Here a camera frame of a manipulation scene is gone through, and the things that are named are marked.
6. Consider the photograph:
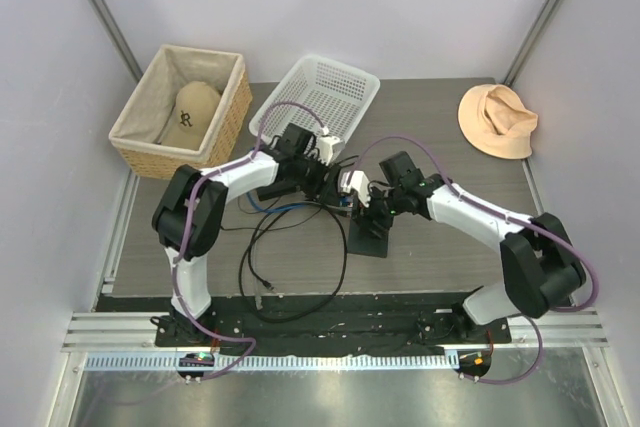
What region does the beige baseball cap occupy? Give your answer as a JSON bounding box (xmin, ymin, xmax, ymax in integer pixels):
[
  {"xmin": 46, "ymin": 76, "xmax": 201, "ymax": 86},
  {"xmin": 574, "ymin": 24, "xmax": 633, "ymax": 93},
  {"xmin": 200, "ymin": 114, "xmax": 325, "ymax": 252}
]
[{"xmin": 160, "ymin": 81, "xmax": 221, "ymax": 151}]

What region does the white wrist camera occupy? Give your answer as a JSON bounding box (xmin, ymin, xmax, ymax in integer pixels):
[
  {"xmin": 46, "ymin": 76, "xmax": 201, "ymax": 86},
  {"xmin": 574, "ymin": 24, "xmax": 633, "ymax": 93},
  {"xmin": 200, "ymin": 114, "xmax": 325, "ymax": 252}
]
[
  {"xmin": 338, "ymin": 170, "xmax": 369, "ymax": 200},
  {"xmin": 316, "ymin": 127, "xmax": 345, "ymax": 165}
]

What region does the blue ethernet cable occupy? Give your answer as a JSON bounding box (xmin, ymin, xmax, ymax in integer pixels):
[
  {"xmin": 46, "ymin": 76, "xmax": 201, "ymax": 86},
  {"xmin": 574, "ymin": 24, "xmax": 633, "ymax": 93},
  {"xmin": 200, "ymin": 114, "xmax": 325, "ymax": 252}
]
[{"xmin": 247, "ymin": 194, "xmax": 356, "ymax": 216}]

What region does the black ethernet cable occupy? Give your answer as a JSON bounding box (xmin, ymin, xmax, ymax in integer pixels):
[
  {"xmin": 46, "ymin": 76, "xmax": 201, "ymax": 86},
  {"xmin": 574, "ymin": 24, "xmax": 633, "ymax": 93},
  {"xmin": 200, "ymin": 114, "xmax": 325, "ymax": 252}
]
[{"xmin": 238, "ymin": 201, "xmax": 351, "ymax": 323}]

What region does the grey ethernet cable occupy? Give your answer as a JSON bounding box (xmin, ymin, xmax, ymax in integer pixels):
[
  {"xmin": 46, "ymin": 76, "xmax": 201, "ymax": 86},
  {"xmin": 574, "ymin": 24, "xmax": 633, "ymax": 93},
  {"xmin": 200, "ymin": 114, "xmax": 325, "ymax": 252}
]
[{"xmin": 249, "ymin": 241, "xmax": 266, "ymax": 311}]

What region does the peach bucket hat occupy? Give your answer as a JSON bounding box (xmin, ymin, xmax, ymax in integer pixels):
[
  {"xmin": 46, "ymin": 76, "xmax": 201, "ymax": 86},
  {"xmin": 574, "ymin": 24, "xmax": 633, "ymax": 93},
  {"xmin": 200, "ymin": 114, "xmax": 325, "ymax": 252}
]
[{"xmin": 458, "ymin": 84, "xmax": 539, "ymax": 160}]

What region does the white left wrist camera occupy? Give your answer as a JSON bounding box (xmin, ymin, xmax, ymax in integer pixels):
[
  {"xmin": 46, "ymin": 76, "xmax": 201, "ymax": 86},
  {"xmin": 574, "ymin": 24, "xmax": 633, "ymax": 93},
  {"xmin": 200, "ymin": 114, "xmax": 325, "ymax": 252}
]
[{"xmin": 316, "ymin": 127, "xmax": 345, "ymax": 165}]

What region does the black network switch box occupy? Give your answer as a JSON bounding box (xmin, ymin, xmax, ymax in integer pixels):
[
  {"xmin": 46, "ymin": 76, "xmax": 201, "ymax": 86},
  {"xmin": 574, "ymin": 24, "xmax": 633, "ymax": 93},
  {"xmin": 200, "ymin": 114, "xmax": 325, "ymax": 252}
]
[{"xmin": 347, "ymin": 220, "xmax": 388, "ymax": 258}]

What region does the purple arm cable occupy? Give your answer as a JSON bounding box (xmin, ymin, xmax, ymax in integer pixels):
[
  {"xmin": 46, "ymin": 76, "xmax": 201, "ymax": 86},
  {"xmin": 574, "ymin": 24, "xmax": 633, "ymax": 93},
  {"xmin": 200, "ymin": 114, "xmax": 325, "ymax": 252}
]
[
  {"xmin": 349, "ymin": 135, "xmax": 601, "ymax": 388},
  {"xmin": 169, "ymin": 101, "xmax": 329, "ymax": 381}
]

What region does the black power adapter brick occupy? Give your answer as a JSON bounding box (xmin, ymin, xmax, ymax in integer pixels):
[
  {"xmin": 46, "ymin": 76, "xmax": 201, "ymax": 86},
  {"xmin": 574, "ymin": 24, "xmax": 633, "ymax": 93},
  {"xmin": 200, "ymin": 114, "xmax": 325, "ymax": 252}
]
[{"xmin": 256, "ymin": 181, "xmax": 298, "ymax": 201}]

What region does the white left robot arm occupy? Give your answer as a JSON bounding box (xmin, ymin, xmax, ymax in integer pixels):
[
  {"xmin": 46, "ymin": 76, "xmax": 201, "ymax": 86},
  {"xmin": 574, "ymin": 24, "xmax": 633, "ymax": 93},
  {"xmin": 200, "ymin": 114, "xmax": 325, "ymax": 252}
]
[{"xmin": 151, "ymin": 124, "xmax": 344, "ymax": 346}]

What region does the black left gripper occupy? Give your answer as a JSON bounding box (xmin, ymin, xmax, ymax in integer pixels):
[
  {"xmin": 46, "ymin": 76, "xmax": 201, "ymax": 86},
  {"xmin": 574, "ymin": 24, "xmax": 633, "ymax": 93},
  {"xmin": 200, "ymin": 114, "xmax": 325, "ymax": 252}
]
[{"xmin": 291, "ymin": 152, "xmax": 339, "ymax": 205}]

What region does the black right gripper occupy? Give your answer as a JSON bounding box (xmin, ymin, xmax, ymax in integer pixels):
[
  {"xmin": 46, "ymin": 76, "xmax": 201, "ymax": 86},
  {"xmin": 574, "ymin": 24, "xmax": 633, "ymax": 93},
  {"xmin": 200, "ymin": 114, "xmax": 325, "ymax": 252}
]
[{"xmin": 352, "ymin": 183, "xmax": 406, "ymax": 241}]

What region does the wicker basket with liner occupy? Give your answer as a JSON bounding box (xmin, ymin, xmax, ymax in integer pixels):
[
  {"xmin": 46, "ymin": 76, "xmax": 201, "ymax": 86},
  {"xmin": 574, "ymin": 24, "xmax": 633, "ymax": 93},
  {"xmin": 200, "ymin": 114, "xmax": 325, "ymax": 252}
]
[{"xmin": 109, "ymin": 44, "xmax": 252, "ymax": 179}]

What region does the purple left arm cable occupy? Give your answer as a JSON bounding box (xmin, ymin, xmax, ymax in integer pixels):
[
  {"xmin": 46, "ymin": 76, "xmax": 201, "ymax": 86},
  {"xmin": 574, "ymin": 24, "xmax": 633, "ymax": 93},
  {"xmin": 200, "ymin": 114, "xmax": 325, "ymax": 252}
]
[{"xmin": 169, "ymin": 101, "xmax": 329, "ymax": 381}]

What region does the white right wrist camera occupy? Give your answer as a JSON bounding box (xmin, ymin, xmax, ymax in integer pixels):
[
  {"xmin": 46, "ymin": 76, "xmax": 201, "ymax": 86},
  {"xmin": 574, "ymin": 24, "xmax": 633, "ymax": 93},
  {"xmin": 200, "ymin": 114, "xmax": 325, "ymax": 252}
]
[{"xmin": 338, "ymin": 170, "xmax": 369, "ymax": 200}]

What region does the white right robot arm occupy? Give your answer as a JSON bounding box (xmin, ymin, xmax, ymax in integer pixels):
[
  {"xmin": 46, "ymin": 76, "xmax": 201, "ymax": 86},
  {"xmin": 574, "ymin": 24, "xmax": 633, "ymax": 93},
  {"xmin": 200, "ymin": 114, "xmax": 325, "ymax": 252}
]
[{"xmin": 351, "ymin": 151, "xmax": 586, "ymax": 342}]

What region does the white slotted cable duct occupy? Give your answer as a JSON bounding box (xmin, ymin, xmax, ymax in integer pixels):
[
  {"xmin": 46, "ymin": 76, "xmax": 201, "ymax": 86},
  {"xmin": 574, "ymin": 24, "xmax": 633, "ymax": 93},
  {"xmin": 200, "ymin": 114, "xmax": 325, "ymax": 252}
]
[{"xmin": 84, "ymin": 350, "xmax": 459, "ymax": 373}]

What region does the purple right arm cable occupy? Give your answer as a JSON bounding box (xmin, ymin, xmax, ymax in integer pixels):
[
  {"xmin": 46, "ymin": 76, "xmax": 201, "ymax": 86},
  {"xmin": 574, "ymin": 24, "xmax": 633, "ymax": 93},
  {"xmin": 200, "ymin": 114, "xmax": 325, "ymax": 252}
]
[{"xmin": 349, "ymin": 135, "xmax": 601, "ymax": 388}]

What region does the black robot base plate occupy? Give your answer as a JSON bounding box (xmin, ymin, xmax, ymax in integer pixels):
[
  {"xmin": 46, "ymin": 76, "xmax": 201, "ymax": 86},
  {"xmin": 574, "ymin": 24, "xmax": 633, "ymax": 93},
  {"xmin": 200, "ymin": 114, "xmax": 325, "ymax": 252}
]
[{"xmin": 94, "ymin": 290, "xmax": 514, "ymax": 348}]

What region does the white plastic mesh basket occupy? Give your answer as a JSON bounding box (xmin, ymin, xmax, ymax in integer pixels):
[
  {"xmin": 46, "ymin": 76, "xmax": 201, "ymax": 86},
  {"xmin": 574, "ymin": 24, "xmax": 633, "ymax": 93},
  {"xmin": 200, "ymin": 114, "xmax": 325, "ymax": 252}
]
[{"xmin": 249, "ymin": 55, "xmax": 380, "ymax": 143}]

